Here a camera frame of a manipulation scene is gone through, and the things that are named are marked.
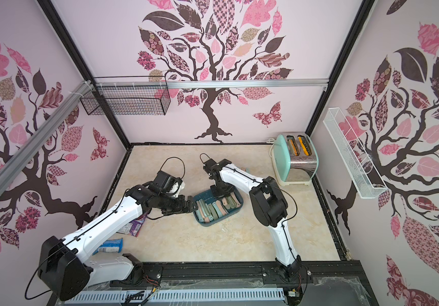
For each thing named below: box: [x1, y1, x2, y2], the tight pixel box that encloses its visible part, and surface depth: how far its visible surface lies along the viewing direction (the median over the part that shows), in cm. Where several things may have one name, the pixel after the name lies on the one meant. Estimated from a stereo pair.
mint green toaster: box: [271, 133, 320, 186], surface depth 97 cm
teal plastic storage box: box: [193, 186, 244, 227], surface depth 93 cm
